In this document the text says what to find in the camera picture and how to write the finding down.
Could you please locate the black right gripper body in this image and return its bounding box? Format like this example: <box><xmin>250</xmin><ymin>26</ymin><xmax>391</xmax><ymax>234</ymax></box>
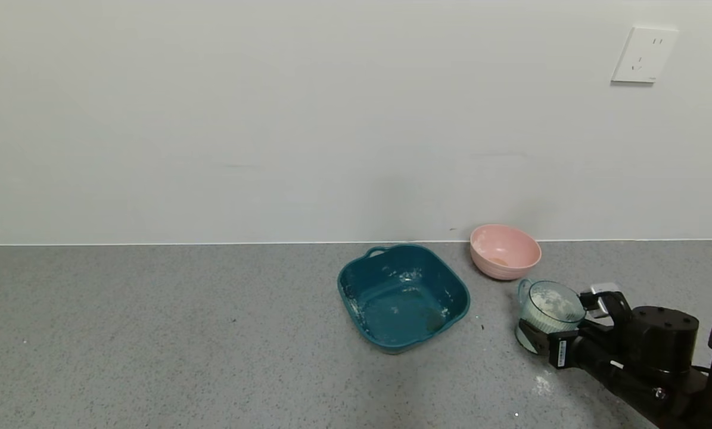
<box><xmin>547</xmin><ymin>329</ymin><xmax>616</xmax><ymax>375</ymax></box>

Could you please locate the clear ribbed cup with handle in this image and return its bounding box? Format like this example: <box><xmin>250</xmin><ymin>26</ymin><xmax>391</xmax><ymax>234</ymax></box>
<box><xmin>515</xmin><ymin>278</ymin><xmax>587</xmax><ymax>356</ymax></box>

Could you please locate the pink ribbed bowl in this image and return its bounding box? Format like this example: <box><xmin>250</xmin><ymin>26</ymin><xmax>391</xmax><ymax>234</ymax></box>
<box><xmin>470</xmin><ymin>223</ymin><xmax>542</xmax><ymax>281</ymax></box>

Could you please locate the teal square plastic tray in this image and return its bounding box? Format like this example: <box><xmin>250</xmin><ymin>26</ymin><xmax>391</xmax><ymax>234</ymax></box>
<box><xmin>337</xmin><ymin>243</ymin><xmax>471</xmax><ymax>355</ymax></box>

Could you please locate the silver wrist camera black mount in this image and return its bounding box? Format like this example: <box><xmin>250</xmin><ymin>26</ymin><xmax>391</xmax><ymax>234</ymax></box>
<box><xmin>583</xmin><ymin>283</ymin><xmax>634</xmax><ymax>326</ymax></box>

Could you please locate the white wall socket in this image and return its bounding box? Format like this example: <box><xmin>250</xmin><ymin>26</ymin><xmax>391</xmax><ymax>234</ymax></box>
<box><xmin>611</xmin><ymin>26</ymin><xmax>679</xmax><ymax>84</ymax></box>

